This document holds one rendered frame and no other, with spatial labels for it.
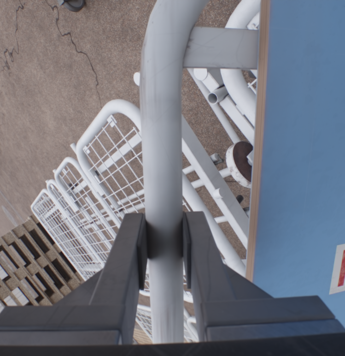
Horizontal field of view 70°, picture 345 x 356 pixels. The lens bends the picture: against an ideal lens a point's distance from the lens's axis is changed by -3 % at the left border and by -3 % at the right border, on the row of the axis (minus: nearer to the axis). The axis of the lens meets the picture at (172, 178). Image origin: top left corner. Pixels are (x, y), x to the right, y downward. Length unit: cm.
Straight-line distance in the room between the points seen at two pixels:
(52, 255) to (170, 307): 393
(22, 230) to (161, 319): 387
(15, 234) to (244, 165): 362
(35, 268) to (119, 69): 314
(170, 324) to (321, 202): 12
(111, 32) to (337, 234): 144
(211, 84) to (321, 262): 51
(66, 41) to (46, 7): 23
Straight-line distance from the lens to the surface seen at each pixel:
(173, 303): 17
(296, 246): 18
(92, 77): 175
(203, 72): 64
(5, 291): 401
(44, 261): 402
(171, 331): 19
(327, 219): 19
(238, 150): 63
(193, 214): 15
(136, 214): 16
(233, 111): 63
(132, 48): 143
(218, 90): 62
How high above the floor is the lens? 99
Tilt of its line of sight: 39 degrees down
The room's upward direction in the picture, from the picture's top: 129 degrees counter-clockwise
